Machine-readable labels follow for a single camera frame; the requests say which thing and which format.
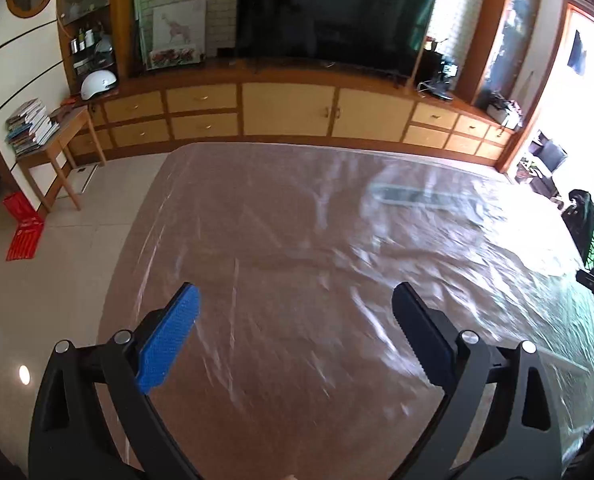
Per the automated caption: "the black flat television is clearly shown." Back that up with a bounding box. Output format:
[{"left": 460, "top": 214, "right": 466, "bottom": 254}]
[{"left": 235, "top": 0, "right": 435, "bottom": 77}]

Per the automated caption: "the animal picture frame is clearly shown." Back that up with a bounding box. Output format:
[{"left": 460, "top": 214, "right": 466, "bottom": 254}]
[{"left": 148, "top": 0, "right": 207, "bottom": 70}]

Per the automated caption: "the stack of books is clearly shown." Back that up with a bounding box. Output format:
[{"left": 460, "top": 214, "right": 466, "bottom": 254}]
[{"left": 6, "top": 99, "right": 58, "bottom": 157}]

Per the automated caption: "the black wooden chair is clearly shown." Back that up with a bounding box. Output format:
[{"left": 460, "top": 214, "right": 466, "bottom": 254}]
[{"left": 562, "top": 190, "right": 594, "bottom": 271}]

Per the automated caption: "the white helmet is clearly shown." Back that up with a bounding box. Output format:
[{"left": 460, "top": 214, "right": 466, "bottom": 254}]
[{"left": 80, "top": 70, "right": 117, "bottom": 101}]

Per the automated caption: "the black coffee machine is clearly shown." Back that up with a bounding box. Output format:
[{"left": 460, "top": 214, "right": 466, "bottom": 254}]
[{"left": 415, "top": 36, "right": 458, "bottom": 102}]

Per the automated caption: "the wooden sideboard cabinet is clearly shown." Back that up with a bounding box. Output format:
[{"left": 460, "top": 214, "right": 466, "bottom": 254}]
[{"left": 68, "top": 63, "right": 514, "bottom": 167}]

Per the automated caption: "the small wooden side table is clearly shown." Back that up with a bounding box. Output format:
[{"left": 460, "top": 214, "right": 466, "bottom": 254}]
[{"left": 15, "top": 104, "right": 108, "bottom": 213}]

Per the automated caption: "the glass display cabinet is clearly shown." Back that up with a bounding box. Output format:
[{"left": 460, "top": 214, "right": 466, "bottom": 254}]
[{"left": 56, "top": 0, "right": 139, "bottom": 94}]

